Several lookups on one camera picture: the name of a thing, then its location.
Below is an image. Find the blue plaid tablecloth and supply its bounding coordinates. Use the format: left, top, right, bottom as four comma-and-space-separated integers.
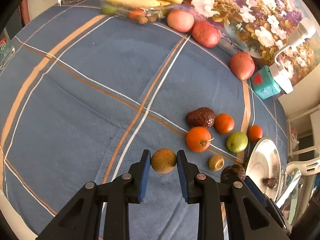
1, 0, 288, 234

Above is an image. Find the silver metal basin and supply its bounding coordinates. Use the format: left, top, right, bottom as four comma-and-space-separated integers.
246, 137, 281, 201

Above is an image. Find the brown dimpled round fruit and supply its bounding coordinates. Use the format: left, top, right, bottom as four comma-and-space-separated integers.
208, 155, 225, 172

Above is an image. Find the large red apple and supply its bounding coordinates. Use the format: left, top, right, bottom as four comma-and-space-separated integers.
229, 51, 255, 80

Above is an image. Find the green mango on cloth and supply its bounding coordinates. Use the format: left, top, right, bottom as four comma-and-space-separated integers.
226, 131, 248, 153

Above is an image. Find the floral painting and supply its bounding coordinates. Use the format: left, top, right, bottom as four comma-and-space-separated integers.
158, 0, 320, 87

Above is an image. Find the small brown round fruit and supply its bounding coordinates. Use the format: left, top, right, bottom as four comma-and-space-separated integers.
151, 148, 177, 174

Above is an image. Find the teal gift box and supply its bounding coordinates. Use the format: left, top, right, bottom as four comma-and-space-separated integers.
251, 66, 281, 100

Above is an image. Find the orange tangerine centre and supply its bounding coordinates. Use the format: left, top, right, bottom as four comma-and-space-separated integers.
214, 113, 235, 134

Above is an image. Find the pink peach apple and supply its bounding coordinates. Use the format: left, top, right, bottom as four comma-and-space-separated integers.
167, 10, 194, 33

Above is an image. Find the small dark avocado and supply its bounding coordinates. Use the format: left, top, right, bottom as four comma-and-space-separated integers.
186, 107, 215, 128

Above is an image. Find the orange tangerine near basin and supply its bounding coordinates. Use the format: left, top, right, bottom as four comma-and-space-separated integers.
248, 125, 263, 142

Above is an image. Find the clear glass jar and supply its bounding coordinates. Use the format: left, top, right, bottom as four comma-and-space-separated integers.
0, 28, 15, 70

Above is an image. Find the large dark avocado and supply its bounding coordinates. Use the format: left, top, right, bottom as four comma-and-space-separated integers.
220, 164, 246, 184

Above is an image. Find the dark fruit in basin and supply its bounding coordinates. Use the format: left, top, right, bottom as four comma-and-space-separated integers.
263, 177, 278, 189

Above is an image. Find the white shelf unit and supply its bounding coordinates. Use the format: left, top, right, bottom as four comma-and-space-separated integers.
286, 106, 319, 176

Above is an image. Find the clear plastic fruit tray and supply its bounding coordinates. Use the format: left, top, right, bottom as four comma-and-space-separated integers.
98, 0, 176, 24

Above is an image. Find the dark red apple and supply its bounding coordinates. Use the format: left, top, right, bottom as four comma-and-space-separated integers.
191, 21, 221, 48

